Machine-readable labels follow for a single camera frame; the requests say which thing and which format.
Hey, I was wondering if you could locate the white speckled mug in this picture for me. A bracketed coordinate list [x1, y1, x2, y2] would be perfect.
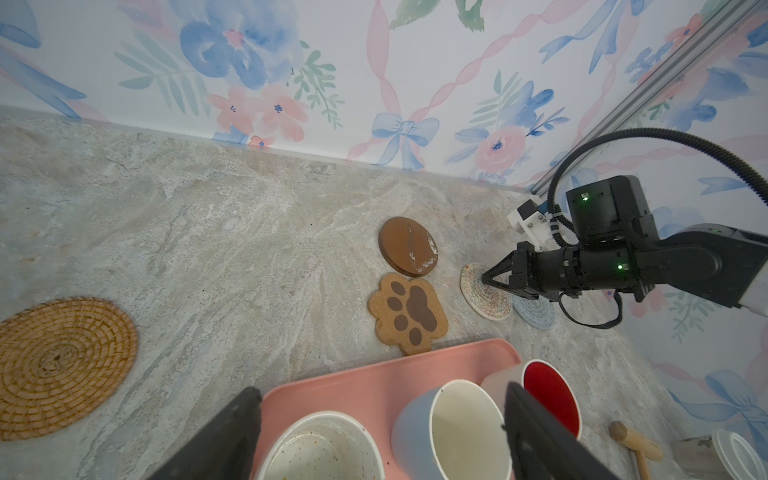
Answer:
[256, 411, 386, 480]

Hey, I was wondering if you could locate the pink mug red inside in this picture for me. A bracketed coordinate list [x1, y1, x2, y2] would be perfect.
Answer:
[480, 359, 582, 440]

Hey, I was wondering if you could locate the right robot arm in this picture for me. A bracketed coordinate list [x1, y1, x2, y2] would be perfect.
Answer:
[481, 224, 767, 316]

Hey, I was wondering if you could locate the wooden mallet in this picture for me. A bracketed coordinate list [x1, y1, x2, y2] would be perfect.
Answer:
[609, 421, 664, 480]

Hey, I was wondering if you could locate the cork paw coaster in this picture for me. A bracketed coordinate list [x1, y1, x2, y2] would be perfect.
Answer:
[367, 273, 449, 356]

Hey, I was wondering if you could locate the light blue mug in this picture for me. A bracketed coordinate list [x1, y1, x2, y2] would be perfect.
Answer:
[391, 379, 513, 480]

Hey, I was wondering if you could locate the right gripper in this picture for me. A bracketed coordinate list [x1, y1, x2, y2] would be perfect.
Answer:
[481, 242, 654, 301]

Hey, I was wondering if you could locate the rattan woven coaster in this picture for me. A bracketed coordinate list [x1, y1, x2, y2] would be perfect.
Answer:
[1, 297, 139, 441]

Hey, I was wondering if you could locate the white multicolour woven coaster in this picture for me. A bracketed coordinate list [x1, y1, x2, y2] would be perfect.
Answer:
[459, 263, 512, 322]

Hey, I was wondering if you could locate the dark brown round coaster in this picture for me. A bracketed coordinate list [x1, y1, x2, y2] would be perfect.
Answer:
[378, 217, 439, 278]

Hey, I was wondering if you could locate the pink tray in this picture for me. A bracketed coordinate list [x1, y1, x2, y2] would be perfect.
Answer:
[251, 338, 521, 479]

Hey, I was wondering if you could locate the light blue woven coaster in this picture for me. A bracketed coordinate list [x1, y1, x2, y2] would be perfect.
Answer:
[513, 296, 555, 330]

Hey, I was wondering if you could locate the black corrugated cable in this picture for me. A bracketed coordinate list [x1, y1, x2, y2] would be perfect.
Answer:
[545, 127, 768, 248]

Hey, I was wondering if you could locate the white lidded cup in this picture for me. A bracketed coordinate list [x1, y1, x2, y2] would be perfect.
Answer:
[670, 429, 767, 480]

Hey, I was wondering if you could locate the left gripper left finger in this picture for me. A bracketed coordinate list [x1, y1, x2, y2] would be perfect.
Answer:
[149, 387, 262, 480]

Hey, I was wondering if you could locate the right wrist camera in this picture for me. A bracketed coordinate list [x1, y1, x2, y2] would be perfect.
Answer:
[507, 175, 660, 252]

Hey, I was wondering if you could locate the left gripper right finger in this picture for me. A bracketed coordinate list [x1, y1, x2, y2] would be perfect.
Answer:
[503, 382, 617, 480]

